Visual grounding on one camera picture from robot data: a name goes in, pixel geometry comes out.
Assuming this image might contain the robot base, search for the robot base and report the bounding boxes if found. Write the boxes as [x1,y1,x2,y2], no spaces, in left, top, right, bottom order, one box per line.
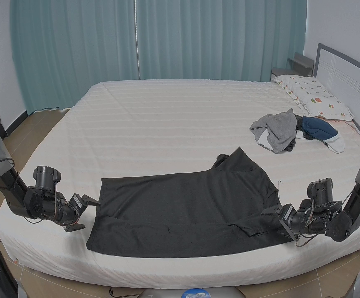
[140,287,239,298]

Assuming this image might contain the black T-shirt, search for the black T-shirt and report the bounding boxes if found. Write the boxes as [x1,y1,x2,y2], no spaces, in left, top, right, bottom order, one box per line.
[85,146,292,258]

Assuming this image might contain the white printed pillow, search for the white printed pillow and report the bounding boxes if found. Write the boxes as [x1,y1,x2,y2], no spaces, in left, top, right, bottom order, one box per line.
[271,74,356,122]

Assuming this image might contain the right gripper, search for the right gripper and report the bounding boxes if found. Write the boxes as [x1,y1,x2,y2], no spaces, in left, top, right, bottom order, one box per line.
[260,203,313,240]

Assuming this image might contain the bed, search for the bed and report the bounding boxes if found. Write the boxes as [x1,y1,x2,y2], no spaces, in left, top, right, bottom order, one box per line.
[0,43,360,289]

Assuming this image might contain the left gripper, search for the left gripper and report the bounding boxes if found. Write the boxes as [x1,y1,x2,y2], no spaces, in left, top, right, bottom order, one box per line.
[54,193,102,233]

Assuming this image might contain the grey bedside table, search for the grey bedside table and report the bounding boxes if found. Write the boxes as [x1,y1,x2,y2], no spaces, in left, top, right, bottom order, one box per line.
[271,52,314,77]

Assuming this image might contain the pile of clothes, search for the pile of clothes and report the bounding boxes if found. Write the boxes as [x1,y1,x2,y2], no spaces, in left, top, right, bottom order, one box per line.
[249,108,345,154]

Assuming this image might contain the blue-green curtain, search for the blue-green curtain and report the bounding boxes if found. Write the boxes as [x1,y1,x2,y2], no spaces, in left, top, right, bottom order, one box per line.
[9,0,140,112]
[135,0,308,81]

